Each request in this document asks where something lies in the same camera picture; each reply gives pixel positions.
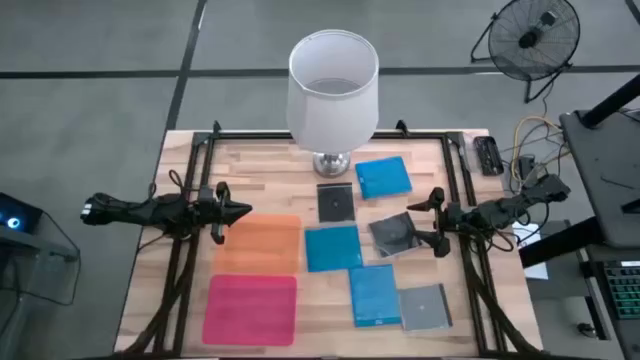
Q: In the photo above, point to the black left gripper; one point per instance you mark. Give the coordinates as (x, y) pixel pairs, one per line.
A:
(208, 210)

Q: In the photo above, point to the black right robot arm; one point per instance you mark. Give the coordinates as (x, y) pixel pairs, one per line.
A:
(500, 206)

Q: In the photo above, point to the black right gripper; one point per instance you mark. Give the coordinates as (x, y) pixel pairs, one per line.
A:
(452, 217)

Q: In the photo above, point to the pink translucent plastic bin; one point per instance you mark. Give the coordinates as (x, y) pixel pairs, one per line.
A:
(250, 310)

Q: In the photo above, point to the clear grey jewel case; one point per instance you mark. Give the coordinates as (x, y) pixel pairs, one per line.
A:
(392, 235)
(425, 307)

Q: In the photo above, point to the blue plastic disc case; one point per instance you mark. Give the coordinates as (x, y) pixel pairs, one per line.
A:
(332, 248)
(382, 177)
(374, 295)

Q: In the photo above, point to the small black object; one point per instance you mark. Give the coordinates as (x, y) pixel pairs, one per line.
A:
(583, 329)

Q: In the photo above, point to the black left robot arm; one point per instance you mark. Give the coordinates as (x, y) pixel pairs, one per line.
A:
(150, 212)

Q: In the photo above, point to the black tray jewel case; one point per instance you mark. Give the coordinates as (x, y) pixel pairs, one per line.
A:
(336, 205)

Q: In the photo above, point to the orange translucent plastic bin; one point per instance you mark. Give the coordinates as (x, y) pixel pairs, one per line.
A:
(260, 245)

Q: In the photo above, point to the computer tower with blue light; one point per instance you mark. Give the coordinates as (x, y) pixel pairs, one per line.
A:
(15, 220)

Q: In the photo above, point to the white paper sheet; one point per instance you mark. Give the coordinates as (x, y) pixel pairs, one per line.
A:
(535, 267)

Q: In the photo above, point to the black power adapter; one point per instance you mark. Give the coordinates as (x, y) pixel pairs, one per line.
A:
(526, 165)

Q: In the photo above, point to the black metal rig frame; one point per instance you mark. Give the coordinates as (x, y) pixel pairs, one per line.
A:
(250, 135)

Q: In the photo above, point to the grey keyboard desk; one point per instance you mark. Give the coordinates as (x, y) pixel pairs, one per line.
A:
(595, 300)

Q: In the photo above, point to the black floor fan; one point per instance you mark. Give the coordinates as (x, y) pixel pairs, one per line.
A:
(532, 37)

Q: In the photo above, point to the black pole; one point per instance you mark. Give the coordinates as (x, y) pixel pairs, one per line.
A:
(612, 101)

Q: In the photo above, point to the white shade silver table lamp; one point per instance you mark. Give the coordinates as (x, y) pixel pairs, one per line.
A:
(332, 100)

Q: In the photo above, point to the black backlit keyboard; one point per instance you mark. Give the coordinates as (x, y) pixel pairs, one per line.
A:
(625, 290)

